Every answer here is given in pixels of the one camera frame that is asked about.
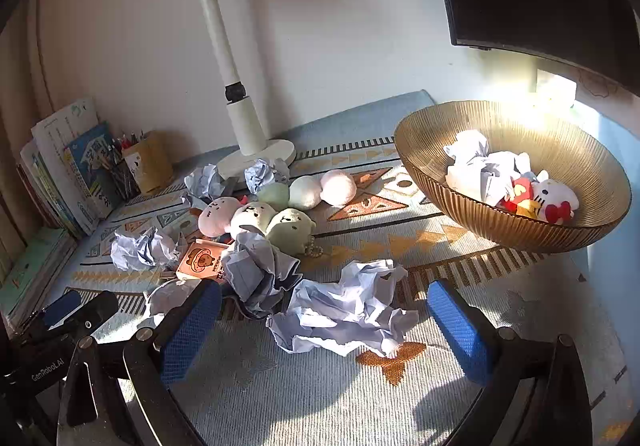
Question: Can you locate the crumpled paper by lamp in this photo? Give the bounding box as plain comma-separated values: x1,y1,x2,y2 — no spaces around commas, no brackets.
244,158,290,195

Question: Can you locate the light green plush ball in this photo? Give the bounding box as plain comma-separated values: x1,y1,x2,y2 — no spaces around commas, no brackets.
257,182,290,212

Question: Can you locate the black mesh pen cup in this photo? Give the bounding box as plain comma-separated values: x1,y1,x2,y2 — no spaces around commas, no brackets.
103,145,140,201

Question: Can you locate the white red plush toy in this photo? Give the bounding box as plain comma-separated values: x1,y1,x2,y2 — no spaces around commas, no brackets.
499,173,579,225

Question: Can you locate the orange cartoon card box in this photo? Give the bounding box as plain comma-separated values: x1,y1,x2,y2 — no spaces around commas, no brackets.
176,239,228,280

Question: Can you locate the white plush ball back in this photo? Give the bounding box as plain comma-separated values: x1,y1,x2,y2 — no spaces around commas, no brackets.
288,175,322,211

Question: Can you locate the pink plush ball face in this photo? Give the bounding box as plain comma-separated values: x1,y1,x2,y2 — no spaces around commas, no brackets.
198,197,241,238

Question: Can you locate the cream plush ball face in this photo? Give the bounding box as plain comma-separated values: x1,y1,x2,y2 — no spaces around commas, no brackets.
230,201,277,239

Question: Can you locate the wooden pen holder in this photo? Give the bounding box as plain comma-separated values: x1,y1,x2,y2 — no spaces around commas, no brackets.
122,131,174,194

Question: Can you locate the large white paper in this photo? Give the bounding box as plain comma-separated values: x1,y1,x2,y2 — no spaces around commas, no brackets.
266,258,419,358

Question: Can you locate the green plush ball face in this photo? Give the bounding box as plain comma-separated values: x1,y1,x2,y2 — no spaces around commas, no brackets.
266,208,316,255

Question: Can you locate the amber ribbed glass bowl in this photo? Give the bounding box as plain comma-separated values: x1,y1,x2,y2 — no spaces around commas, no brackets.
394,100,632,253

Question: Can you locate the pink plush ball back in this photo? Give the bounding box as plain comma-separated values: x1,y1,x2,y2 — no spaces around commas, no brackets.
320,170,357,208

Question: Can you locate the patterned blue table mat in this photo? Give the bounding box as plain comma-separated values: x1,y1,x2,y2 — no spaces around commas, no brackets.
44,97,639,445

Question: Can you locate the white desk lamp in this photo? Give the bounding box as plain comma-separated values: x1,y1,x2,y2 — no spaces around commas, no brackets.
200,0,296,178

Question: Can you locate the crumpled paper behind plushes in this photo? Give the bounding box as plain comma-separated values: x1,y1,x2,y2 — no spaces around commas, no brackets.
183,164,226,208

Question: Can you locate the stack of books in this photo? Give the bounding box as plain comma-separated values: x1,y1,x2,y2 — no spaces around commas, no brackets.
1,98,114,328

